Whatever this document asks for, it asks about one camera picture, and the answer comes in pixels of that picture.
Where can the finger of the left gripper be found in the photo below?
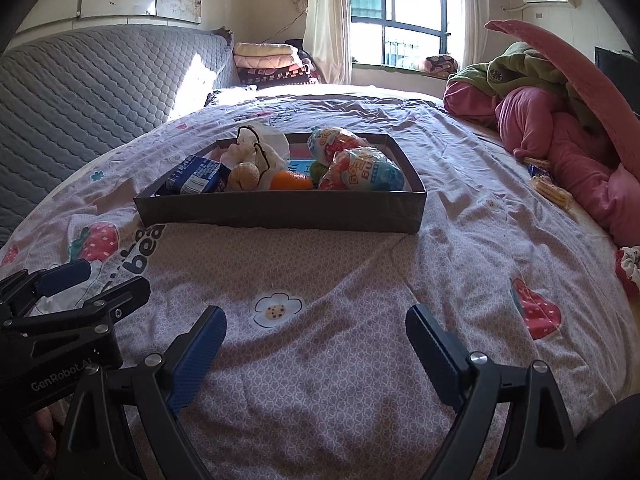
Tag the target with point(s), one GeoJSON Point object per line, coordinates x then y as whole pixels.
{"type": "Point", "coordinates": [55, 274]}
{"type": "Point", "coordinates": [108, 308]}

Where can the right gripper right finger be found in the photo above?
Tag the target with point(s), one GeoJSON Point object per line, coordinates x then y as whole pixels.
{"type": "Point", "coordinates": [537, 441]}

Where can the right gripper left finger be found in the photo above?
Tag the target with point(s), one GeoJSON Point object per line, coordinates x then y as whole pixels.
{"type": "Point", "coordinates": [98, 443]}

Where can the blue snack packet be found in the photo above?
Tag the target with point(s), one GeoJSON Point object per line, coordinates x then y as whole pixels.
{"type": "Point", "coordinates": [194, 176]}

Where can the brown walnut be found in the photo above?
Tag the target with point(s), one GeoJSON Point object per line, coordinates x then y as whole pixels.
{"type": "Point", "coordinates": [245, 176]}

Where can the orange mandarin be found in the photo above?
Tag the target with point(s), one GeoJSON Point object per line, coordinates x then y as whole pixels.
{"type": "Point", "coordinates": [290, 181]}

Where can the red surprise egg toy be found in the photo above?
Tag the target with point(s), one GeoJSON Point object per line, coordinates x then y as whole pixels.
{"type": "Point", "coordinates": [324, 143]}

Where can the blue surprise egg toy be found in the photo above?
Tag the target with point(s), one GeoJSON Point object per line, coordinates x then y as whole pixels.
{"type": "Point", "coordinates": [362, 169]}

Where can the left human hand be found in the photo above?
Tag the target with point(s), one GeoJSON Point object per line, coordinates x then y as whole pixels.
{"type": "Point", "coordinates": [44, 421]}

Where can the pink strawberry bed sheet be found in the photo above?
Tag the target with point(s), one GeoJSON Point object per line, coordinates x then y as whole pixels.
{"type": "Point", "coordinates": [316, 378]}

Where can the grey quilted headboard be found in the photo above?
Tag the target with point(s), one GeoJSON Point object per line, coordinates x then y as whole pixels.
{"type": "Point", "coordinates": [69, 98]}

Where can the yellow snack packet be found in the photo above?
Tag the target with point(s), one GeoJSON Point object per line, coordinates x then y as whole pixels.
{"type": "Point", "coordinates": [545, 187]}

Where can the dark cardboard box tray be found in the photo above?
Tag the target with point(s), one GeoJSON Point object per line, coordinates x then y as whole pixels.
{"type": "Point", "coordinates": [376, 211]}

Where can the blue candy wrapper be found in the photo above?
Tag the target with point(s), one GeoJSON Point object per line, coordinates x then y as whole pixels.
{"type": "Point", "coordinates": [535, 171]}

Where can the orange snack packet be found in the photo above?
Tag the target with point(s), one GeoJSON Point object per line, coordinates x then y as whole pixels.
{"type": "Point", "coordinates": [540, 163]}

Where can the stack of folded blankets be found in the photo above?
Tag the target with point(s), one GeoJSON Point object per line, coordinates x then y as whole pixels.
{"type": "Point", "coordinates": [269, 65]}

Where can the pink duvet pile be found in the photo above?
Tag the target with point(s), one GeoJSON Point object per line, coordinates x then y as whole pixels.
{"type": "Point", "coordinates": [535, 123]}

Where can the pink pillow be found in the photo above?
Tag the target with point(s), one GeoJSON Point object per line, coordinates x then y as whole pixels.
{"type": "Point", "coordinates": [592, 86]}

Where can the green blanket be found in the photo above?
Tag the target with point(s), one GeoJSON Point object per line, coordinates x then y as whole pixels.
{"type": "Point", "coordinates": [520, 72]}

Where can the folded cloth on windowsill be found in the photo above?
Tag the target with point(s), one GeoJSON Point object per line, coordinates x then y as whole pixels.
{"type": "Point", "coordinates": [440, 66]}

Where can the left cream curtain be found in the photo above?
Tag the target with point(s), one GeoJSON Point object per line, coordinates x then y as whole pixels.
{"type": "Point", "coordinates": [326, 37]}

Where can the cream curtain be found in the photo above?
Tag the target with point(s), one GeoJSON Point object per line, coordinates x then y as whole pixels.
{"type": "Point", "coordinates": [326, 37]}
{"type": "Point", "coordinates": [473, 35]}

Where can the right cream curtain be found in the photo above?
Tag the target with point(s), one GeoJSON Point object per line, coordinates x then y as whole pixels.
{"type": "Point", "coordinates": [473, 35]}

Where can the black wall television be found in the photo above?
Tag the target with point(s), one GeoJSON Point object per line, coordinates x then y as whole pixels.
{"type": "Point", "coordinates": [624, 72]}

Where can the window with dark frame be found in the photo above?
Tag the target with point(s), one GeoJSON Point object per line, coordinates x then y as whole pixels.
{"type": "Point", "coordinates": [398, 33]}

